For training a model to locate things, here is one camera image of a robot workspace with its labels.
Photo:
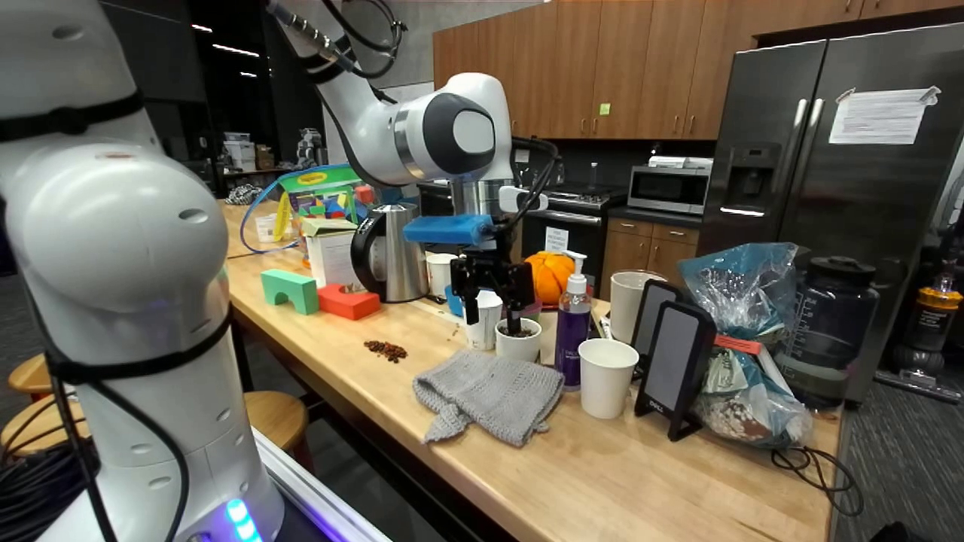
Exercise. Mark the small white ramekin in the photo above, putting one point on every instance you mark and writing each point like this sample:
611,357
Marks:
520,349

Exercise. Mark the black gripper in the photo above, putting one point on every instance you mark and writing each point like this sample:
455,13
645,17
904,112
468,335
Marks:
492,270

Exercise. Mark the orange pumpkin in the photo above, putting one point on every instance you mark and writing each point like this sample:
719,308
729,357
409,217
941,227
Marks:
554,278

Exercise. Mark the brown cabinet above refrigerator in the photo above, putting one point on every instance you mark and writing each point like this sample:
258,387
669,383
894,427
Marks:
864,13

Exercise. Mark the tall gray cup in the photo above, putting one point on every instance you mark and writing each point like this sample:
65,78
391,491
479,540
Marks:
629,305

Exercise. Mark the steel electric kettle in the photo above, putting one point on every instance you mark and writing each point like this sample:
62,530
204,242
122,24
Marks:
397,258

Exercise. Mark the silver microwave oven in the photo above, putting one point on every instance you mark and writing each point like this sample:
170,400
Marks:
666,190

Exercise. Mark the red foam block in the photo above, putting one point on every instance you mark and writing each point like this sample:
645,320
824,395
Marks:
352,303

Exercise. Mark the yellow upright vacuum cleaner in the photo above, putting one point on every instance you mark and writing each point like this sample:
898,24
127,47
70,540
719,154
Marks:
929,320

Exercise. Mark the colorful toy blocks box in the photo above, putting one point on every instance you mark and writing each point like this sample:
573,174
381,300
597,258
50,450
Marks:
320,190

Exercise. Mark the black steel oven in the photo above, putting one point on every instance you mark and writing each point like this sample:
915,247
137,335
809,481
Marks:
577,235

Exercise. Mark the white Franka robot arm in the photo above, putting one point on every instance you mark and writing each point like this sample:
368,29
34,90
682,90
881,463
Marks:
122,250

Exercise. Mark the white tray on microwave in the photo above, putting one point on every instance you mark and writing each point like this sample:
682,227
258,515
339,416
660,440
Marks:
682,163

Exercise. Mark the black steel refrigerator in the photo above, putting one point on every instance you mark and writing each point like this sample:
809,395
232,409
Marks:
855,220

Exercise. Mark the blue plastic bowl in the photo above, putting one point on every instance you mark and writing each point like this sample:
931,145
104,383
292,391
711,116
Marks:
452,303

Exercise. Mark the gray knitted cloth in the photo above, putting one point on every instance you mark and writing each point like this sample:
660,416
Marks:
492,395

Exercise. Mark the brown crumbs pile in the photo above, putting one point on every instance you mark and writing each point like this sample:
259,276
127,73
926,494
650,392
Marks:
387,350

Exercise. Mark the green sticky note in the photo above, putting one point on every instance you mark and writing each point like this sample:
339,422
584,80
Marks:
603,108

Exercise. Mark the blue plastic bag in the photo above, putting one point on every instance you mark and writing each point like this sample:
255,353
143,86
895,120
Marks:
747,303

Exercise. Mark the black blender jar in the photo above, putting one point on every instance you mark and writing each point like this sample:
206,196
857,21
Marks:
834,320

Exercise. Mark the black flat speaker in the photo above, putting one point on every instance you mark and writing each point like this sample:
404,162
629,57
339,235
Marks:
677,367
658,319

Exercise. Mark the brown lower cabinet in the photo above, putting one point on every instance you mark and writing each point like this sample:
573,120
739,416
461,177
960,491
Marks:
650,250

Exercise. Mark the purple soap bottle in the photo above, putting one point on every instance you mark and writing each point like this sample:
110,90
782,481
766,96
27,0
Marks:
573,335

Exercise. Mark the white box yellow lid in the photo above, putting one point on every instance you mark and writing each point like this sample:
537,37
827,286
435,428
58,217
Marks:
328,258

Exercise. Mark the green foam arch block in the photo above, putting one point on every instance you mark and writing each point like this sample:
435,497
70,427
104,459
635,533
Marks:
292,290

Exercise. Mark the white paper sheet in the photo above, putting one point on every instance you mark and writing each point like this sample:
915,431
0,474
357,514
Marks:
881,116

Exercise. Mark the wide brown wall cabinet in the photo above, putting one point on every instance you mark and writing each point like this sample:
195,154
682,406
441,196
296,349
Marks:
623,72

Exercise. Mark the round wooden stool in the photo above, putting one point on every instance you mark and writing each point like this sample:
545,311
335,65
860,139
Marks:
39,427
34,376
276,416

